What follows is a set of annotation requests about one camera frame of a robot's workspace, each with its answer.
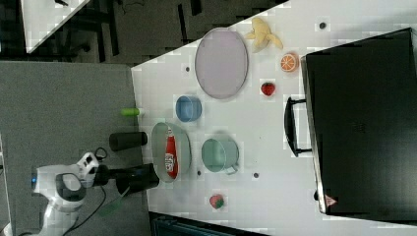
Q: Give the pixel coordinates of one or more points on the blue small bowl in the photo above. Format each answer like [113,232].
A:
[188,108]

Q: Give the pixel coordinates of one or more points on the white side table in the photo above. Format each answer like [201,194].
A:
[42,18]

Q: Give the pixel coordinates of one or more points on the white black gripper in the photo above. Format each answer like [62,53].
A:
[91,173]

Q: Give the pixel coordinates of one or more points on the red green toy fruit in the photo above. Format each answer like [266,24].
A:
[216,201]

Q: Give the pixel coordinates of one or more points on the lavender oval plate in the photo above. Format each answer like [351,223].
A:
[221,63]

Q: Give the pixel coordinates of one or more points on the yellow toy banana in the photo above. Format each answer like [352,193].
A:
[261,36]

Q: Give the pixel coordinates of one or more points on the red toy strawberry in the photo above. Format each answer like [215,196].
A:
[268,88]

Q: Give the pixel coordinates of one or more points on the pale green metal pot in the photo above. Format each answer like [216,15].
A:
[220,154]

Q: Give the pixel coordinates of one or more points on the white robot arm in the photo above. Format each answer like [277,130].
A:
[65,188]

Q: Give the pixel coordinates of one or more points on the large black cylinder cup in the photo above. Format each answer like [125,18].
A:
[136,179]

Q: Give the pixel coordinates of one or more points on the black toaster oven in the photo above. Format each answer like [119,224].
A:
[361,109]

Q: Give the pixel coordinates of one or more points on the red felt ketchup bottle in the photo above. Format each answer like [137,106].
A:
[170,159]

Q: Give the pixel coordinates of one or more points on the green marker pen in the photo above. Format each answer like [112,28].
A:
[130,112]

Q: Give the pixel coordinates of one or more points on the small black cylinder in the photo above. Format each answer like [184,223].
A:
[121,141]

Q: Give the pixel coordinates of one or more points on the toy orange slice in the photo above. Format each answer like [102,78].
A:
[289,62]

